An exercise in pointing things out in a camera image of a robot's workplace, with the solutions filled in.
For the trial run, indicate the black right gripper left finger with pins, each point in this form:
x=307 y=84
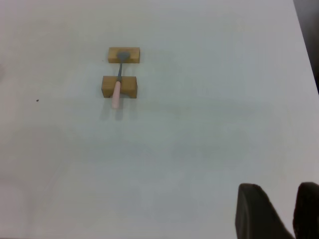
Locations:
x=254 y=214

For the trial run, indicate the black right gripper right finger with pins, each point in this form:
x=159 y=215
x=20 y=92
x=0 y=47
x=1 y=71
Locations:
x=307 y=211

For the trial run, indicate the wooden block with arch cutout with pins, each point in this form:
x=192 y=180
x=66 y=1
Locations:
x=108 y=85

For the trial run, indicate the plain wooden block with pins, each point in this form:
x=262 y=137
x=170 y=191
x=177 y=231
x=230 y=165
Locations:
x=134 y=56

